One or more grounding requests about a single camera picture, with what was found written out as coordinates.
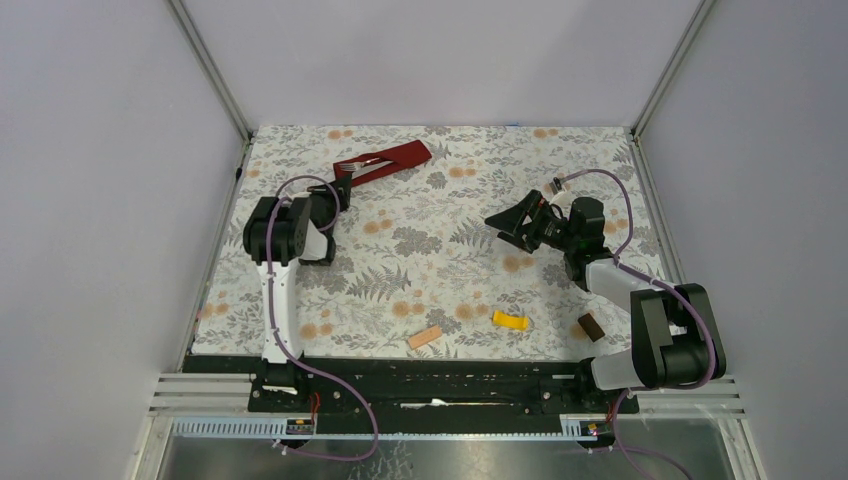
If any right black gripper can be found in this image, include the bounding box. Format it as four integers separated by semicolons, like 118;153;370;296
485;190;578;254

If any silver fork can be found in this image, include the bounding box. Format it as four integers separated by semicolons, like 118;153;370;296
338;157;384;173

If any dark red cloth napkin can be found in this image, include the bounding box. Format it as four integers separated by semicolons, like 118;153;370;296
333;140;432;186

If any silver table knife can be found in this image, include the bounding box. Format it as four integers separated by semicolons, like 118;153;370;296
352;161;397;180

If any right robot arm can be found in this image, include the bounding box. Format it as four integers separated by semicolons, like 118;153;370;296
484;190;727;412

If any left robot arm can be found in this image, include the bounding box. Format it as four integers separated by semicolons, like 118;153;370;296
243;175;352;411

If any yellow block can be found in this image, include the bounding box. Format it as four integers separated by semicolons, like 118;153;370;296
492;311;529;331

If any floral patterned table mat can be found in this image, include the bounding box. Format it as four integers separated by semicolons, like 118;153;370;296
191;125;664;361

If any dark brown block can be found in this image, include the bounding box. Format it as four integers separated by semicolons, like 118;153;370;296
577;313;606;342

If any light wooden block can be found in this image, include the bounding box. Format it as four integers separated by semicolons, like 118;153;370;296
407;325;443;349

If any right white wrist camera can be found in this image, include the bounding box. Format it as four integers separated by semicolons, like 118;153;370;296
549;177;575;210

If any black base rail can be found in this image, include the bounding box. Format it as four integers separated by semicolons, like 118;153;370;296
183;355;619;436

